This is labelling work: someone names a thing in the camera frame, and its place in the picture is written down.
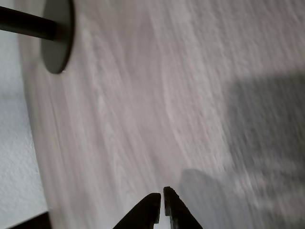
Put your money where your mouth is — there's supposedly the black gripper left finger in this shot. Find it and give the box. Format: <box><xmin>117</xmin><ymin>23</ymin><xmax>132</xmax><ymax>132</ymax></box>
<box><xmin>113</xmin><ymin>193</ymin><xmax>162</xmax><ymax>229</ymax></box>

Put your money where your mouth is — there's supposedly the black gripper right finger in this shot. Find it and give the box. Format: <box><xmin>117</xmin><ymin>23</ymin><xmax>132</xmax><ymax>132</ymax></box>
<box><xmin>163</xmin><ymin>186</ymin><xmax>203</xmax><ymax>229</ymax></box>

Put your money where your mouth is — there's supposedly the black round-base camera stand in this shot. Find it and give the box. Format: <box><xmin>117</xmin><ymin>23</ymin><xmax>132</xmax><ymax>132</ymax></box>
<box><xmin>0</xmin><ymin>0</ymin><xmax>76</xmax><ymax>75</ymax></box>

